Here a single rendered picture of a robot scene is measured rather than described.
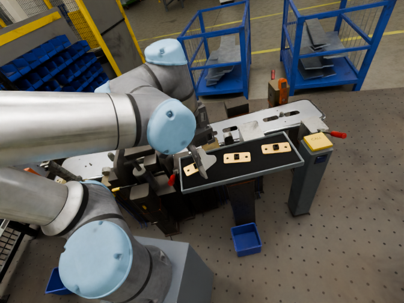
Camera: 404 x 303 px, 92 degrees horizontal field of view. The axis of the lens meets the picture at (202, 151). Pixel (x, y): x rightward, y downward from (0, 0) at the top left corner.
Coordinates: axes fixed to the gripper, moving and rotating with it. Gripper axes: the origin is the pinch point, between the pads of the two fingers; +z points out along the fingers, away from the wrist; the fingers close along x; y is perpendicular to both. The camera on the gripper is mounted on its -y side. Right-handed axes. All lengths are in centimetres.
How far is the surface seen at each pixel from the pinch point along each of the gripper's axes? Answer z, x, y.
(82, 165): 18, 49, -51
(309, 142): 1.9, -10.8, 34.6
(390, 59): 118, 124, 320
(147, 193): 9.9, 5.4, -19.8
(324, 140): 1.9, -12.8, 38.2
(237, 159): 1.6, -4.9, 12.5
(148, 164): 2.1, 11.2, -14.9
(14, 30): -27, 265, -107
